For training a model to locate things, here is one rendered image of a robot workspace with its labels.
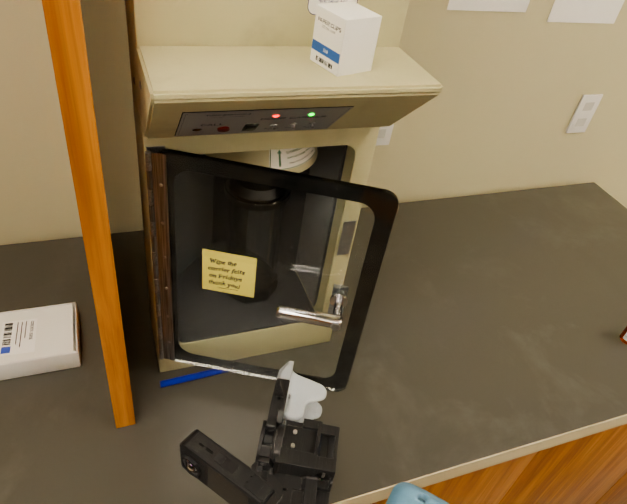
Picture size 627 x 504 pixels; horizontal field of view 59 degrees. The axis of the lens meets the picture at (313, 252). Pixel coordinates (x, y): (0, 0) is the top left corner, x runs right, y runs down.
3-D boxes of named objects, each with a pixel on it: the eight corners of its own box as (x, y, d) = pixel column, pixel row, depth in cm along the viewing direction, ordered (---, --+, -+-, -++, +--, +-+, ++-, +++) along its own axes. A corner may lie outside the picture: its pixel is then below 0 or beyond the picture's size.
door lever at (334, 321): (281, 295, 79) (282, 282, 77) (346, 307, 78) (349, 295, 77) (274, 322, 74) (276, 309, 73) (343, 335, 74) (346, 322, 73)
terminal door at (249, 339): (165, 355, 92) (153, 145, 66) (345, 389, 92) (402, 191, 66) (164, 359, 91) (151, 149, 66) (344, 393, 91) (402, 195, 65)
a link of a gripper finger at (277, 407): (289, 397, 64) (276, 465, 58) (274, 394, 65) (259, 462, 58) (293, 372, 61) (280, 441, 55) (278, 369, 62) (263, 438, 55)
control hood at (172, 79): (140, 129, 65) (134, 44, 59) (383, 117, 76) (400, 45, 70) (153, 183, 57) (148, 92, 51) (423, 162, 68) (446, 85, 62)
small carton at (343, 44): (309, 59, 62) (316, 3, 58) (343, 54, 65) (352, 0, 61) (336, 77, 59) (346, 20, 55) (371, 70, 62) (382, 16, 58)
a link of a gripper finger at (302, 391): (328, 370, 68) (319, 436, 61) (281, 361, 68) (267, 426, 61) (332, 354, 66) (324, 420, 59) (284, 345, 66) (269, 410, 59)
